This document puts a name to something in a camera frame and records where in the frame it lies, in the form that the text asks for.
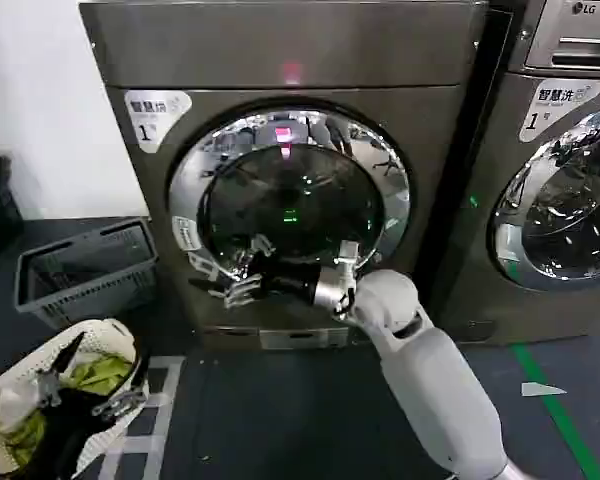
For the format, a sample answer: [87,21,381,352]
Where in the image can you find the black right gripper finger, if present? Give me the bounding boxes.
[223,277,264,309]
[229,235,275,275]

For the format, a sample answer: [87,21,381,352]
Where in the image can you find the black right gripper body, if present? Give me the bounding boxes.
[253,256,324,306]

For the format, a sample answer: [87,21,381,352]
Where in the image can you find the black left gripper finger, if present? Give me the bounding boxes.
[35,332,86,409]
[90,347,150,420]

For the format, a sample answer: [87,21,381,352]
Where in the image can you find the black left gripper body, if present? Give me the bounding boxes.
[46,386,102,447]

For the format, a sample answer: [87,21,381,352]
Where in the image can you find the round glass dryer door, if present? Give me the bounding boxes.
[167,97,411,297]
[485,101,600,294]

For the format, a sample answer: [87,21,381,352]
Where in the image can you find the checked floor mat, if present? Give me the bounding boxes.
[97,353,187,480]

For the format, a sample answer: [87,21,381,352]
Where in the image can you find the green garment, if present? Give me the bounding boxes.
[2,349,134,466]

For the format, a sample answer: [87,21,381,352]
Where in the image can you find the white perforated laundry basket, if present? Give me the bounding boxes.
[0,317,144,480]

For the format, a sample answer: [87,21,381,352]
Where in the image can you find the white door label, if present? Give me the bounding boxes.
[171,214,202,252]

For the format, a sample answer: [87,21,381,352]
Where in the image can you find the grey plastic laundry basket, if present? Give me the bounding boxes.
[13,216,160,331]

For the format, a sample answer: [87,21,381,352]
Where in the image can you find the white number sticker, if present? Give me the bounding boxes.
[123,88,192,154]
[518,78,600,144]

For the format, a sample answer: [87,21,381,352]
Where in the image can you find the grey steel dryer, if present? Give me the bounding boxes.
[442,0,600,347]
[77,0,514,352]

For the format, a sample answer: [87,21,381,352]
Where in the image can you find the white paper scrap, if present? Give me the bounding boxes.
[520,381,562,399]

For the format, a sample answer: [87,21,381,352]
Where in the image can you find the green floor tape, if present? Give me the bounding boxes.
[510,342,600,480]

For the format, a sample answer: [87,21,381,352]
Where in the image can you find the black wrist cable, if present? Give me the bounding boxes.
[331,286,362,322]

